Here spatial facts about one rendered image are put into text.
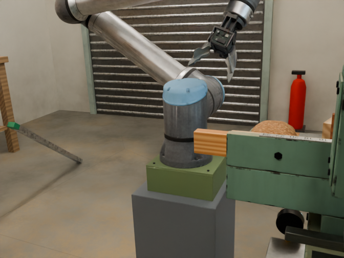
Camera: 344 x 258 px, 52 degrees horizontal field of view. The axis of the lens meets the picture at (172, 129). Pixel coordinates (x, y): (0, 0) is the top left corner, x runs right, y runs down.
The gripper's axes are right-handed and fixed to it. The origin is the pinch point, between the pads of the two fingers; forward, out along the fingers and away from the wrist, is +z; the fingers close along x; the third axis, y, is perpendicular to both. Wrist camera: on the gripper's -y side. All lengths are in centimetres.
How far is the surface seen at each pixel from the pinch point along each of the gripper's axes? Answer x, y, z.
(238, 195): 30, 51, 31
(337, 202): 44, 53, 25
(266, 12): -41, -197, -133
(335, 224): 45, 51, 28
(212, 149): 23, 50, 26
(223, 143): 24, 51, 24
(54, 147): -114, -114, 61
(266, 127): 29, 46, 18
